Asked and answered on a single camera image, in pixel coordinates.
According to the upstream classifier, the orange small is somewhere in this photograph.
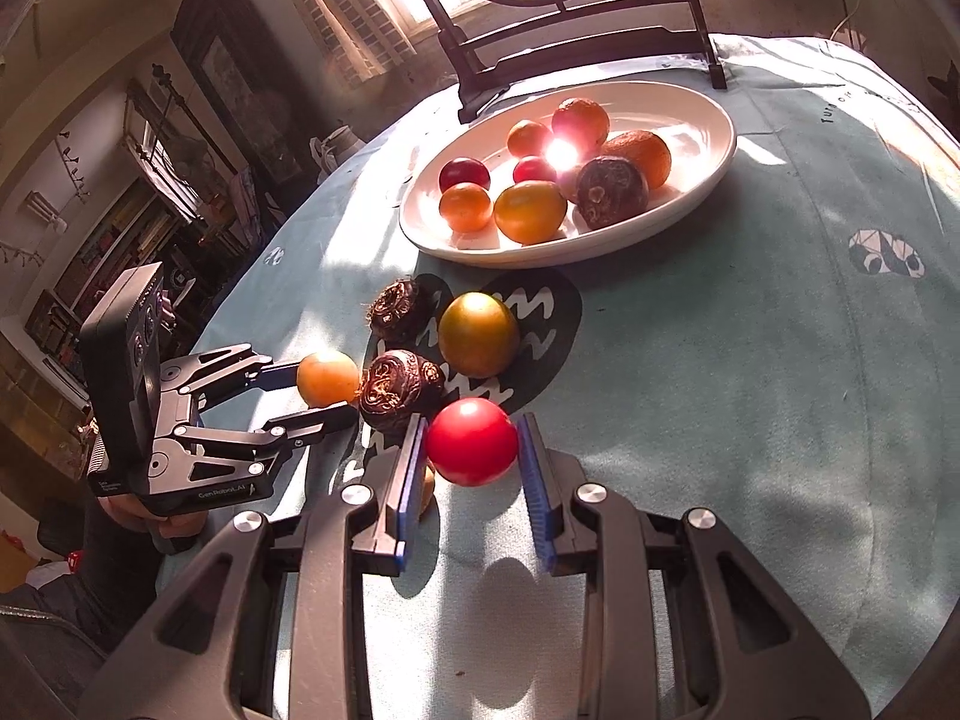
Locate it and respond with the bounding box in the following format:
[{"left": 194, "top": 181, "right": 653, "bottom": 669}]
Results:
[{"left": 506, "top": 119, "right": 553, "bottom": 160}]

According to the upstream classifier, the dark passion fruit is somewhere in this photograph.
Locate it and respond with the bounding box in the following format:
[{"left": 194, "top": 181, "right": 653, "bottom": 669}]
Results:
[{"left": 574, "top": 156, "right": 649, "bottom": 231}]

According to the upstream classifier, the large orange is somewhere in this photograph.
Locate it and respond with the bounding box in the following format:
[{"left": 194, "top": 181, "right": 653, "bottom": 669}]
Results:
[{"left": 551, "top": 98, "right": 610, "bottom": 158}]

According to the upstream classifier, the large mandarin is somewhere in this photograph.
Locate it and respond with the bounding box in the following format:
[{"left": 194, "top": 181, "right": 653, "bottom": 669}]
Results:
[{"left": 601, "top": 130, "right": 672, "bottom": 190}]

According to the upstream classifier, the left hand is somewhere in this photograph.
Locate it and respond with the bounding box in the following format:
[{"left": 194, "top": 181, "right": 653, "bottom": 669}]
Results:
[{"left": 98, "top": 494, "right": 208, "bottom": 539}]

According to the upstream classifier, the yellow orange left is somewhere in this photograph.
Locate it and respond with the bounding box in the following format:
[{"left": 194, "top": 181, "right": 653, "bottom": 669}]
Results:
[{"left": 296, "top": 349, "right": 361, "bottom": 408}]

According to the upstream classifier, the dark wrinkled fruit front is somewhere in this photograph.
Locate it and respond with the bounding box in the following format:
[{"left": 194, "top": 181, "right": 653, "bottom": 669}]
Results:
[{"left": 358, "top": 349, "right": 446, "bottom": 433}]

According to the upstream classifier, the dark wrinkled fruit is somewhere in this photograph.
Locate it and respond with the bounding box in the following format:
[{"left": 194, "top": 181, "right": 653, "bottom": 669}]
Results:
[
  {"left": 358, "top": 349, "right": 446, "bottom": 433},
  {"left": 366, "top": 278, "right": 433, "bottom": 343}
]

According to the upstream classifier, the small tan fruit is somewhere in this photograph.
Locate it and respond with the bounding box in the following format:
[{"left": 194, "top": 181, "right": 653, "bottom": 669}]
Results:
[{"left": 418, "top": 463, "right": 436, "bottom": 517}]

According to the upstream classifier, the dark wrinkled fruit back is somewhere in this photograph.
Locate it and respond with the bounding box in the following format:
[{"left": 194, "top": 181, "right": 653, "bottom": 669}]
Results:
[{"left": 366, "top": 278, "right": 433, "bottom": 343}]

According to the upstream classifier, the red tomato front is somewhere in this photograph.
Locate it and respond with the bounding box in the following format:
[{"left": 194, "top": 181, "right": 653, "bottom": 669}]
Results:
[{"left": 427, "top": 398, "right": 519, "bottom": 488}]

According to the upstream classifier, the red tomato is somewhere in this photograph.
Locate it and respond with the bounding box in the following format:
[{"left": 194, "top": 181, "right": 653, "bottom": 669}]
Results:
[
  {"left": 512, "top": 156, "right": 558, "bottom": 184},
  {"left": 438, "top": 158, "right": 491, "bottom": 192},
  {"left": 427, "top": 398, "right": 519, "bottom": 488}
]

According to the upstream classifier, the yellow-green round fruit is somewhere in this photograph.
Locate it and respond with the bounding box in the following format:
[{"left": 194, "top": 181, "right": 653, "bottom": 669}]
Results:
[{"left": 438, "top": 291, "right": 521, "bottom": 379}]

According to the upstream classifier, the white jug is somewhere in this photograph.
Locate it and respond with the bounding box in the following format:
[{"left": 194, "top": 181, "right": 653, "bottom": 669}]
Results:
[{"left": 309, "top": 125, "right": 364, "bottom": 184}]

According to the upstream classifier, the black patterned coaster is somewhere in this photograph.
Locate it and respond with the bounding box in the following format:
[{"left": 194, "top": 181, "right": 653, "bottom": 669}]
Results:
[{"left": 364, "top": 268, "right": 583, "bottom": 413}]

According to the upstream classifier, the red tomato far left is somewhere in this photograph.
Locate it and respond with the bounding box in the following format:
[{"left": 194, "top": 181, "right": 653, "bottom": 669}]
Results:
[{"left": 438, "top": 158, "right": 491, "bottom": 192}]

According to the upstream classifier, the left checkered curtain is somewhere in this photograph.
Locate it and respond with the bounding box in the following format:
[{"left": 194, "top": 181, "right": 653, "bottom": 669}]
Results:
[{"left": 293, "top": 0, "right": 415, "bottom": 88}]

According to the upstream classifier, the red tomato back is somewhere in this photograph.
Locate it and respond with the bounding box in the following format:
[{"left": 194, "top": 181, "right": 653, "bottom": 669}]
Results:
[{"left": 512, "top": 156, "right": 558, "bottom": 184}]

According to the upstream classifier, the white oval plate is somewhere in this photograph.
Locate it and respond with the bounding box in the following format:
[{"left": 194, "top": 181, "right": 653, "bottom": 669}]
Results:
[{"left": 397, "top": 78, "right": 739, "bottom": 270}]

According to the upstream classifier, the round painted screen stand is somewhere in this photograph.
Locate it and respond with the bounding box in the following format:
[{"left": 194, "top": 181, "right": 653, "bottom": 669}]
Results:
[{"left": 423, "top": 0, "right": 727, "bottom": 124}]

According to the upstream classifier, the black camera box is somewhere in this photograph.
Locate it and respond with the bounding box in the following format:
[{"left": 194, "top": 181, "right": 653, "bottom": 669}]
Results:
[{"left": 80, "top": 263, "right": 163, "bottom": 496}]

